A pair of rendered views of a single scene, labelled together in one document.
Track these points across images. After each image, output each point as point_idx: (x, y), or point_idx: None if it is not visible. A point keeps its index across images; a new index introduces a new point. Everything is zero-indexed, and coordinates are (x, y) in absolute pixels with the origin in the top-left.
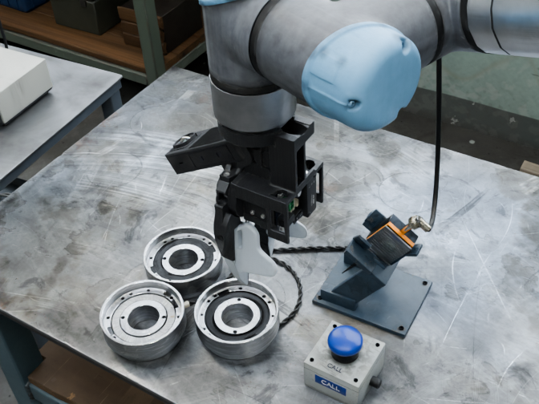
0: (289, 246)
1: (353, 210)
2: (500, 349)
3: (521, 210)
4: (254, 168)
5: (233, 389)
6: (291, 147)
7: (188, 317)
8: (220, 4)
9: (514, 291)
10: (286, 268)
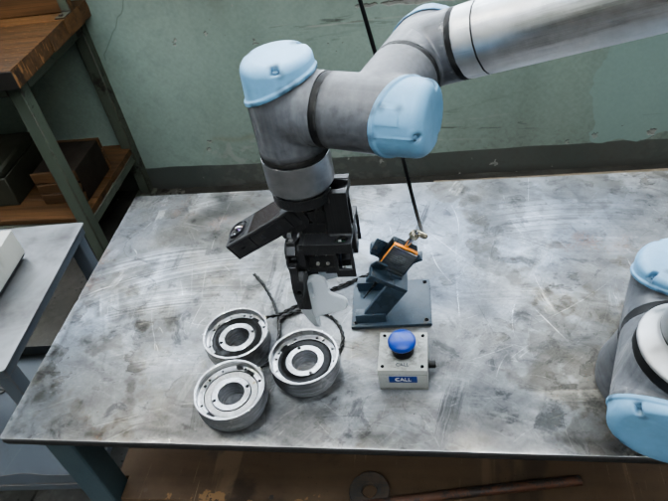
0: None
1: None
2: (499, 305)
3: (459, 207)
4: (311, 228)
5: (329, 416)
6: (343, 198)
7: None
8: (272, 99)
9: (486, 262)
10: None
